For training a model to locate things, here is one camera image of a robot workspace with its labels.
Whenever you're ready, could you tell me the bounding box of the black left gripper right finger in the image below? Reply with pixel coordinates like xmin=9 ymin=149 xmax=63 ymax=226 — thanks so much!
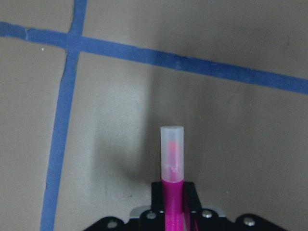
xmin=182 ymin=181 xmax=202 ymax=231

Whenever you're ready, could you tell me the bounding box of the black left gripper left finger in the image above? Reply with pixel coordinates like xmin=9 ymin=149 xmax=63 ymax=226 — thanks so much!
xmin=151 ymin=181 xmax=165 ymax=231

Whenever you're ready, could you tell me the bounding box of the pink highlighter pen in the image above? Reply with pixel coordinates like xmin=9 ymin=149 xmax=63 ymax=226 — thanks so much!
xmin=160 ymin=126 xmax=185 ymax=231

